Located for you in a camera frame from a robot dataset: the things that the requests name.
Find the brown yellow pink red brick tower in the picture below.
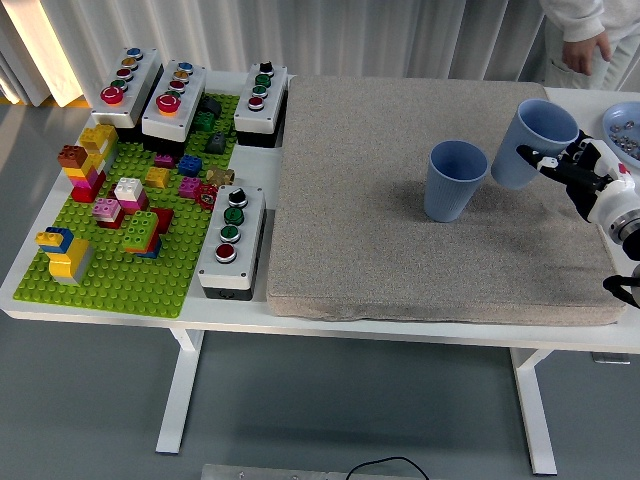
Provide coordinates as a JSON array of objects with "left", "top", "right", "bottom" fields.
[{"left": 56, "top": 144, "right": 107, "bottom": 204}]

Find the black cable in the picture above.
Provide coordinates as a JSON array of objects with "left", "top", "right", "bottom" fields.
[{"left": 346, "top": 455, "right": 430, "bottom": 480}]

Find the person's right hand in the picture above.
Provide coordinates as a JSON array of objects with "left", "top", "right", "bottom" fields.
[{"left": 560, "top": 30, "right": 612, "bottom": 76}]

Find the pink white red brick stack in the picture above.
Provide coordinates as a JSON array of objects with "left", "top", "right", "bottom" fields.
[{"left": 91, "top": 197, "right": 126, "bottom": 230}]

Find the person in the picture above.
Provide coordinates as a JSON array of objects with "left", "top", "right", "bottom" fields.
[{"left": 538, "top": 0, "right": 640, "bottom": 92}]

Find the dark grey round part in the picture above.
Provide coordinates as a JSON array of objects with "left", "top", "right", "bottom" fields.
[{"left": 198, "top": 95, "right": 224, "bottom": 120}]

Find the four-button control box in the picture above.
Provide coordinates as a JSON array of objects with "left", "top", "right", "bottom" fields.
[
  {"left": 233, "top": 60, "right": 290, "bottom": 149},
  {"left": 196, "top": 184, "right": 267, "bottom": 302}
]

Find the white curtain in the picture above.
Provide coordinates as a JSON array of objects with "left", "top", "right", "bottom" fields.
[{"left": 0, "top": 0, "right": 640, "bottom": 109}]

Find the green studded baseplate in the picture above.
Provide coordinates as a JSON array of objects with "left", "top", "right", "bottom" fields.
[{"left": 13, "top": 92, "right": 241, "bottom": 320}]

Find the green orange blue brick stack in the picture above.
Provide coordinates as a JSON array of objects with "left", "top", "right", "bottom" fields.
[{"left": 121, "top": 210, "right": 163, "bottom": 260}]

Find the white table leg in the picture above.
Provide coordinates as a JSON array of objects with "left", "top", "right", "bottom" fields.
[
  {"left": 155, "top": 328, "right": 205, "bottom": 455},
  {"left": 509, "top": 348, "right": 559, "bottom": 476}
]

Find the blue yellow grey brick stack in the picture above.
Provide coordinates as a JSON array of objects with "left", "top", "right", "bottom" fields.
[{"left": 34, "top": 226, "right": 96, "bottom": 287}]

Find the five-button control box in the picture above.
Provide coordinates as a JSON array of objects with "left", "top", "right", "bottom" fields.
[
  {"left": 141, "top": 59, "right": 207, "bottom": 154},
  {"left": 89, "top": 47, "right": 165, "bottom": 145}
]

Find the blue ribbed cup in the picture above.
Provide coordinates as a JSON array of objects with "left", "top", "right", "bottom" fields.
[
  {"left": 490, "top": 98, "right": 580, "bottom": 190},
  {"left": 423, "top": 138, "right": 490, "bottom": 224}
]

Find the yellow white brick stack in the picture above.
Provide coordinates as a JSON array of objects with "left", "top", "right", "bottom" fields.
[{"left": 78, "top": 123, "right": 120, "bottom": 174}]

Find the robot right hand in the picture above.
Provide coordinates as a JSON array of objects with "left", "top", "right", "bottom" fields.
[{"left": 516, "top": 130, "right": 640, "bottom": 225}]

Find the blue plate with metal nuts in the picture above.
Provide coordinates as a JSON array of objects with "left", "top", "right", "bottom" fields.
[{"left": 602, "top": 101, "right": 640, "bottom": 169}]

